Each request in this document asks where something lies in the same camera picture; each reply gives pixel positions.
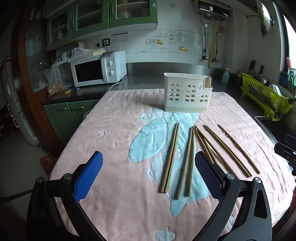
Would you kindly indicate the pair of chopsticks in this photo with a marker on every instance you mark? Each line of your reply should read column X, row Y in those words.
column 180, row 180

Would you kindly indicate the blue soap dispenser bottle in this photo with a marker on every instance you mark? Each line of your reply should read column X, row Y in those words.
column 225, row 77

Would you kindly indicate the green base cabinet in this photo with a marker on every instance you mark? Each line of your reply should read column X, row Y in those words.
column 67, row 118

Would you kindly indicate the wall water heater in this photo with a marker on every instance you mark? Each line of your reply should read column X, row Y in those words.
column 215, row 9

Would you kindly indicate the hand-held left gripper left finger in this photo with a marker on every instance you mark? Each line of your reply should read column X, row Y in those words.
column 89, row 176

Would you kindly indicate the bunch of wooden chopsticks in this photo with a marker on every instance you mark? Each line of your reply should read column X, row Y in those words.
column 227, row 151

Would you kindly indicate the brown wooden door frame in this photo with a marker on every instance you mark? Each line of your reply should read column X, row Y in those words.
column 19, row 46

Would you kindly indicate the white microwave oven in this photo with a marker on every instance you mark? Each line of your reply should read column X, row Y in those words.
column 111, row 67

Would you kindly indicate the brown wooden chopstick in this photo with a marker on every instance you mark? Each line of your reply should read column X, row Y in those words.
column 167, row 162
column 171, row 162
column 189, row 180

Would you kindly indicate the hanging metal wok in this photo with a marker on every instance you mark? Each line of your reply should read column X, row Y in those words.
column 264, row 16

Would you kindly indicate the white paper notice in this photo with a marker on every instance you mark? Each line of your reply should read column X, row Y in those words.
column 119, row 37

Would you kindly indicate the green wall cabinet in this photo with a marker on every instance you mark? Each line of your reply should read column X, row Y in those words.
column 74, row 34

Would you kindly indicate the wall socket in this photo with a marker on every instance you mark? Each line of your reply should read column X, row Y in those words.
column 106, row 42

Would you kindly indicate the pink and blue printed blanket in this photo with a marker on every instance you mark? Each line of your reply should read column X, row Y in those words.
column 120, row 139

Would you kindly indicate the white refrigerator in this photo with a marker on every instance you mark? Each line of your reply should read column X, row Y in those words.
column 20, row 115

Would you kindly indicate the clear plastic food bag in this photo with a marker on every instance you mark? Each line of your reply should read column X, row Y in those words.
column 55, row 81

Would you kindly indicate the crumpled clear plastic bag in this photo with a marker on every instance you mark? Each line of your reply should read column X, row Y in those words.
column 85, row 53

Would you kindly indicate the cream plastic chopstick holder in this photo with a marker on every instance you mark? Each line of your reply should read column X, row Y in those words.
column 182, row 81

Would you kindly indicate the green plastic dish rack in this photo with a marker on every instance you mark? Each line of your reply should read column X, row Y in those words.
column 256, row 89

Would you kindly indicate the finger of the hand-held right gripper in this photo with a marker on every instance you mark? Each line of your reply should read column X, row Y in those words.
column 284, row 150
column 291, row 139

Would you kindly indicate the fruit print wall sticker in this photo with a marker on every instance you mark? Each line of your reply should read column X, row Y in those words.
column 159, row 41

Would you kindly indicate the window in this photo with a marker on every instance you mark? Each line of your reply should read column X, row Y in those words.
column 291, row 34

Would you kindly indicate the red plastic bag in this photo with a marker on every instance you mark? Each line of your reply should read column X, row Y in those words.
column 47, row 161

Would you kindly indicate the white bowl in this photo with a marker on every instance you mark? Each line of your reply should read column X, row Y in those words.
column 275, row 90

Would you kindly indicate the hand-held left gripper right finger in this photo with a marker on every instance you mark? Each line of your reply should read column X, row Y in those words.
column 209, row 176

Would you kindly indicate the kitchen sink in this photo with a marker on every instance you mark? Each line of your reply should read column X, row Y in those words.
column 266, row 127

